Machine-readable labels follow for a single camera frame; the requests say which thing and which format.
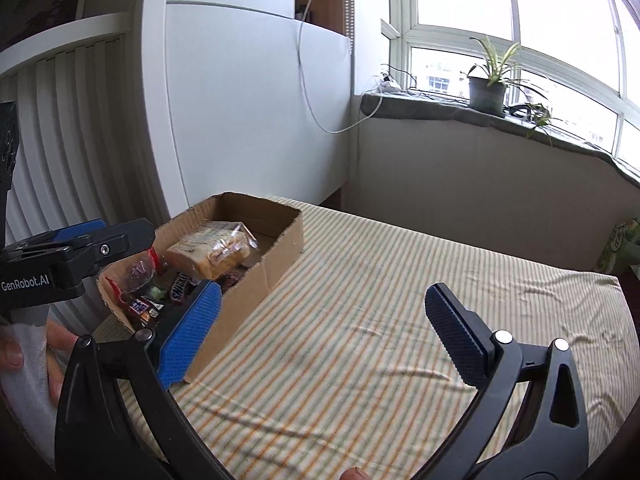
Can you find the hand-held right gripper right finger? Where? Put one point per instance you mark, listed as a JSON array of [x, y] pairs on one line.
[[457, 342]]

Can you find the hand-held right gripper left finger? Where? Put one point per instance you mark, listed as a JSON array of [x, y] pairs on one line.
[[192, 332]]

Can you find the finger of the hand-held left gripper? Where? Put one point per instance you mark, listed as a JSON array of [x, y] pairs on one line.
[[120, 245], [80, 230]]

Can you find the red-ended clear pastry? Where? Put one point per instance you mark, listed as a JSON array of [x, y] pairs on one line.
[[137, 272]]

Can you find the brown chocolate bar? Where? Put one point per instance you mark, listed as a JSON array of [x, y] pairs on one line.
[[181, 287]]

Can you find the small chocolate bar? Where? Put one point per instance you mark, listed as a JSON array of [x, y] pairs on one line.
[[142, 306]]

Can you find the dark red snack packet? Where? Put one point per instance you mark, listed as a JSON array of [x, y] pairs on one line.
[[230, 280]]

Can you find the packet of sliced bread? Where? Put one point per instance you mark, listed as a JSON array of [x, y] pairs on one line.
[[210, 252]]

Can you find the cardboard box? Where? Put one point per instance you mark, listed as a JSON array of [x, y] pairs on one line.
[[260, 265]]

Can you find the person's left hand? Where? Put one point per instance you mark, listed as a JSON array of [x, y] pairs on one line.
[[57, 345]]

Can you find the person's right hand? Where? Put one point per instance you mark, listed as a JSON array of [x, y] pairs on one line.
[[354, 474]]

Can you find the striped bed sheet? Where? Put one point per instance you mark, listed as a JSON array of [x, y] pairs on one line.
[[400, 335]]

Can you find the white slatted panel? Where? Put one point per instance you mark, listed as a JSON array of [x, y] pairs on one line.
[[65, 135]]

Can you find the green gift bag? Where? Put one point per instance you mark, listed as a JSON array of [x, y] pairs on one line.
[[622, 245]]

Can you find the white cabinet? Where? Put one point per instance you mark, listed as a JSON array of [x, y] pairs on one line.
[[240, 85]]

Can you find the dark green windowsill cover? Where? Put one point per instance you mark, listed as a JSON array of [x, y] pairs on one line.
[[450, 110]]

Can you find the small trailing plant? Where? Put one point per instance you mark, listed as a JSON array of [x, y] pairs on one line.
[[540, 117]]

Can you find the potted plant in grey pot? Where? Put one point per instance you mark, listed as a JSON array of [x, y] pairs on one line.
[[487, 90]]

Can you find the white charger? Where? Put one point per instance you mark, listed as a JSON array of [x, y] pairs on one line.
[[387, 84]]

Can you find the white framed window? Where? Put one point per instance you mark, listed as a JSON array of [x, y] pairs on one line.
[[500, 10]]

